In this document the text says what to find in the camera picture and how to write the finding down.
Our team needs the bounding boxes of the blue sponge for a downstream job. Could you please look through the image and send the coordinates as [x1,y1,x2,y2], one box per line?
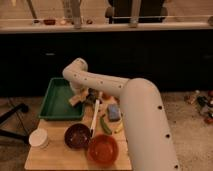
[107,104,121,122]

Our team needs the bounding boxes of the red orange bowl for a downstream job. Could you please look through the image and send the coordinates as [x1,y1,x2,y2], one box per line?
[87,134,119,167]

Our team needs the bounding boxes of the wooden block eraser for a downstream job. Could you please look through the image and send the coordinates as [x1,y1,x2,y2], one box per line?
[69,94,85,106]

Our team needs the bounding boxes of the yellow toy banana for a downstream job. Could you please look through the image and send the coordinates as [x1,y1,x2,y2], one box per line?
[114,123,123,134]

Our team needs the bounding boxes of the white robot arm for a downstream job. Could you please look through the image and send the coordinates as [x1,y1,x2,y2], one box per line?
[62,58,181,171]

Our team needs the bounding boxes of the black stand legs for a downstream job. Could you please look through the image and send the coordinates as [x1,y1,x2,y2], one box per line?
[0,103,29,144]

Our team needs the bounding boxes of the pile of small items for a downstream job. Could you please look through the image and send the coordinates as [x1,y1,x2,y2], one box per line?
[184,90,213,124]

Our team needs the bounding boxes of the green plastic tray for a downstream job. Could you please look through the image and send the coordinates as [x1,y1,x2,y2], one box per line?
[39,77,84,121]

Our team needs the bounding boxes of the white round container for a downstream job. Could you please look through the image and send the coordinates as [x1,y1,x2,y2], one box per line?
[29,128,49,148]

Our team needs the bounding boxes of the dark brown bowl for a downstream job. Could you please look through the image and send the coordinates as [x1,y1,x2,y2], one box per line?
[64,123,91,149]

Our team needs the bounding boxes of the small red dish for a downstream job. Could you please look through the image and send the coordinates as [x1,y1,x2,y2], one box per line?
[43,19,56,25]

